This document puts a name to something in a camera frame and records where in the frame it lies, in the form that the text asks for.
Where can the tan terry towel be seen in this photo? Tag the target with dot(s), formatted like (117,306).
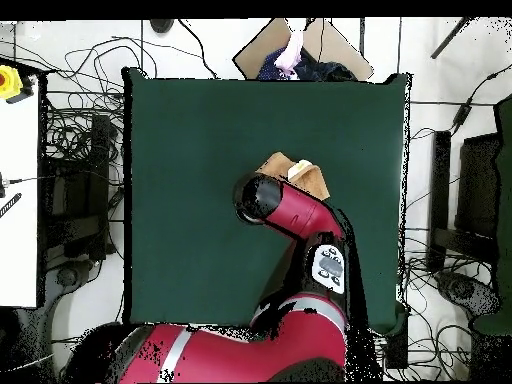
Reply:
(312,184)

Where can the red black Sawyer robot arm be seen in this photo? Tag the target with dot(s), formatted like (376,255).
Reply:
(296,212)

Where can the dark green table cloth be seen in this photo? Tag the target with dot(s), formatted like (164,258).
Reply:
(180,160)

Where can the dark blue clothes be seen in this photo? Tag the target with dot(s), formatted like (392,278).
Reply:
(320,70)

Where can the brown cardboard box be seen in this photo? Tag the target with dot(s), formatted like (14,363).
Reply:
(256,52)

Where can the pink cloth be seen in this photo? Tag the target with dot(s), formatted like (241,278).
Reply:
(292,56)

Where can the black table leg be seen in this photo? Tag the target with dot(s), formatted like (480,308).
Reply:
(396,352)

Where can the black power adapter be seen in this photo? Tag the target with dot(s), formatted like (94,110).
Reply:
(460,116)

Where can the white desk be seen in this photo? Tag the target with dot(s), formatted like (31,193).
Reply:
(18,248)

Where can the dark green fabric cover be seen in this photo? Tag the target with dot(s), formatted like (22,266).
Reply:
(504,200)

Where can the black rod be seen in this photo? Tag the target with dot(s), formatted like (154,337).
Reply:
(448,42)

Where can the yellow emergency stop button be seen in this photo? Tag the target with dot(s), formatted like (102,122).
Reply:
(8,82)

